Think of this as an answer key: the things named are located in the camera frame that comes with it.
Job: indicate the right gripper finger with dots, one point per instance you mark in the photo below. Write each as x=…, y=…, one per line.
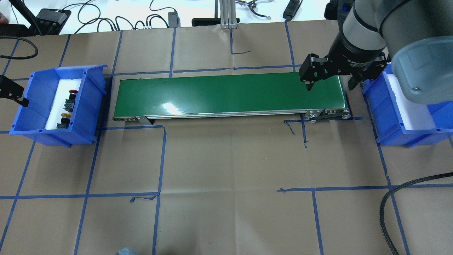
x=309, y=85
x=353, y=83

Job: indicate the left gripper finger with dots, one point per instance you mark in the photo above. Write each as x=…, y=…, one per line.
x=12, y=91

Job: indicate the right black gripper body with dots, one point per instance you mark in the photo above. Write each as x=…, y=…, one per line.
x=348, y=56

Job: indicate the red mushroom push button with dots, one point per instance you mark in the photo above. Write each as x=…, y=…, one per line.
x=72, y=94

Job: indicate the yellow mushroom push button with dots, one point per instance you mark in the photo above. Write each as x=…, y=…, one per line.
x=64, y=122

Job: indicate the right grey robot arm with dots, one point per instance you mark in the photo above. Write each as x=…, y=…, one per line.
x=414, y=36

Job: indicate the green conveyor belt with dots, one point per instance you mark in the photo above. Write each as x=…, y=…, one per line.
x=230, y=96

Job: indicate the right blue plastic bin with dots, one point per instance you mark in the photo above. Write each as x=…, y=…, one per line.
x=388, y=121

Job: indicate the blue plastic bin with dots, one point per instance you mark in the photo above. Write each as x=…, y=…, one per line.
x=41, y=88
x=388, y=121

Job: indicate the left blue plastic bin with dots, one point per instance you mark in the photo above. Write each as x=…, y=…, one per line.
x=41, y=88

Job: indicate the white foam pad left bin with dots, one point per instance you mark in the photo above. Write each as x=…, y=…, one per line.
x=60, y=103

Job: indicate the white foam pad bin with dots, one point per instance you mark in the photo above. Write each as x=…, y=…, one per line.
x=414, y=116
x=60, y=103

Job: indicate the white foam pad right bin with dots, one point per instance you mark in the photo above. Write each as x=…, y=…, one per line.
x=414, y=116

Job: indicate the black power adapter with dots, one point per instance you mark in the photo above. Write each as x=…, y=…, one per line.
x=173, y=19

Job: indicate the aluminium frame post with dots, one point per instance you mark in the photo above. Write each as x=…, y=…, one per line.
x=228, y=14

